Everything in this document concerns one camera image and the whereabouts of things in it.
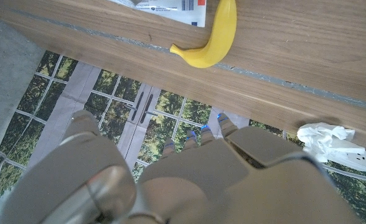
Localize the crumpled white tissue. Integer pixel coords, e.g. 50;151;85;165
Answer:
296;122;366;163

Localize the white power strip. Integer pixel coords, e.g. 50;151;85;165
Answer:
329;148;366;174

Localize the yellow toy banana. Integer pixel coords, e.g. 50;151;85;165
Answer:
169;0;238;69

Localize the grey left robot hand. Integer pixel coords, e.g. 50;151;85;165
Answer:
1;110;363;224

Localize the white green toothpaste tube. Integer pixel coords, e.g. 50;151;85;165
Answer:
108;0;207;28

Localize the printed window backdrop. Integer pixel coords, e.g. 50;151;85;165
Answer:
0;49;366;224

